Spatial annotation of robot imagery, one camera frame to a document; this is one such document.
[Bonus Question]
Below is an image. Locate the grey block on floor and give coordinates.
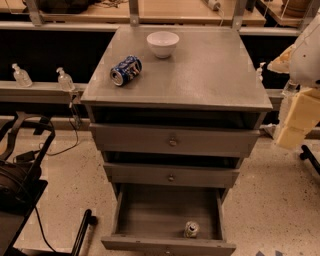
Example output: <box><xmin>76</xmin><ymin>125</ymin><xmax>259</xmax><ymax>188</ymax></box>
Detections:
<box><xmin>260</xmin><ymin>124</ymin><xmax>277</xmax><ymax>137</ymax></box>

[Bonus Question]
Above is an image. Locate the black caster leg right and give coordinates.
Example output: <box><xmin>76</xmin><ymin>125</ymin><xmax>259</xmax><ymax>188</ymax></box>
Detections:
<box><xmin>299</xmin><ymin>145</ymin><xmax>320</xmax><ymax>175</ymax></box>

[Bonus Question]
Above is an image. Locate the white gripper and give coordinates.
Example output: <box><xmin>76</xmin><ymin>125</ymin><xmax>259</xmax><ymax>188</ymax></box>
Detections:
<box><xmin>276</xmin><ymin>80</ymin><xmax>320</xmax><ymax>149</ymax></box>

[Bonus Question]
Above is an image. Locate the black tube leg bottom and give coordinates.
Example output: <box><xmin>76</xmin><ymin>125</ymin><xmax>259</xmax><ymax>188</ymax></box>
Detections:
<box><xmin>71</xmin><ymin>209</ymin><xmax>98</xmax><ymax>256</ymax></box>

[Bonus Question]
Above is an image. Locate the blue pepsi can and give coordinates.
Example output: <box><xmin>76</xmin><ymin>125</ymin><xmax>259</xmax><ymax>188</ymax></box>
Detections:
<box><xmin>110</xmin><ymin>55</ymin><xmax>142</xmax><ymax>86</ymax></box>

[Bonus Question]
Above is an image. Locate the grey wooden drawer cabinet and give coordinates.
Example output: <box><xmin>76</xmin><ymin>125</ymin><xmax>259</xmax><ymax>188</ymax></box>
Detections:
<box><xmin>80</xmin><ymin>25</ymin><xmax>274</xmax><ymax>201</ymax></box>

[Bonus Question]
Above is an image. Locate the white ceramic bowl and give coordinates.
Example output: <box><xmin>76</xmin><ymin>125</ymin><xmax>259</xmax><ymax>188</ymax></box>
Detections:
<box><xmin>147</xmin><ymin>31</ymin><xmax>180</xmax><ymax>58</ymax></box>

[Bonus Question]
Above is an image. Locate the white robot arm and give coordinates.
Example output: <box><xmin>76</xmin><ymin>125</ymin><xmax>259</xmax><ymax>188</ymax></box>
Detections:
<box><xmin>276</xmin><ymin>15</ymin><xmax>320</xmax><ymax>149</ymax></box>

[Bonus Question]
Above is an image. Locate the clear pump bottle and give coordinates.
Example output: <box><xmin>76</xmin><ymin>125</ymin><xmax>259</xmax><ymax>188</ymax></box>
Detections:
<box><xmin>12</xmin><ymin>63</ymin><xmax>32</xmax><ymax>87</ymax></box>
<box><xmin>56</xmin><ymin>67</ymin><xmax>75</xmax><ymax>92</ymax></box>

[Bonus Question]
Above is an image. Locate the black cable on floor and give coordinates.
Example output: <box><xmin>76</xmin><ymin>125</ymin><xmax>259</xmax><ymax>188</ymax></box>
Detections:
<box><xmin>38</xmin><ymin>99</ymin><xmax>83</xmax><ymax>157</ymax></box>

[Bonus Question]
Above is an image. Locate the clear pump bottle far left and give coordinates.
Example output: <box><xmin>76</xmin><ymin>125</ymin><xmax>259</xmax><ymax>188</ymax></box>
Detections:
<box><xmin>12</xmin><ymin>63</ymin><xmax>32</xmax><ymax>87</ymax></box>

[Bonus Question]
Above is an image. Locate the small pump bottle right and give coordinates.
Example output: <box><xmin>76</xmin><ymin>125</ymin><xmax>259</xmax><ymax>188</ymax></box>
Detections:
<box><xmin>256</xmin><ymin>62</ymin><xmax>266</xmax><ymax>82</ymax></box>

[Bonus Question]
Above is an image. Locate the grey middle drawer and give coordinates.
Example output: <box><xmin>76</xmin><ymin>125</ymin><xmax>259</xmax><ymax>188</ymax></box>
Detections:
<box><xmin>104</xmin><ymin>162</ymin><xmax>239</xmax><ymax>188</ymax></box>

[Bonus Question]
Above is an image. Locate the grey open bottom drawer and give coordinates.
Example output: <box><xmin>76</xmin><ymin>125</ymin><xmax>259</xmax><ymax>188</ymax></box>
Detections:
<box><xmin>102</xmin><ymin>184</ymin><xmax>236</xmax><ymax>256</ymax></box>

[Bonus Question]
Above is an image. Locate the white power strip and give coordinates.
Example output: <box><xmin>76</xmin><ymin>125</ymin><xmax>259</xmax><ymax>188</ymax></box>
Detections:
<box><xmin>203</xmin><ymin>0</ymin><xmax>221</xmax><ymax>11</ymax></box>

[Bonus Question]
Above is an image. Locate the grey top drawer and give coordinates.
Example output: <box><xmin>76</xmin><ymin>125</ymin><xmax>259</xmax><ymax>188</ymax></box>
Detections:
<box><xmin>89</xmin><ymin>123</ymin><xmax>259</xmax><ymax>158</ymax></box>

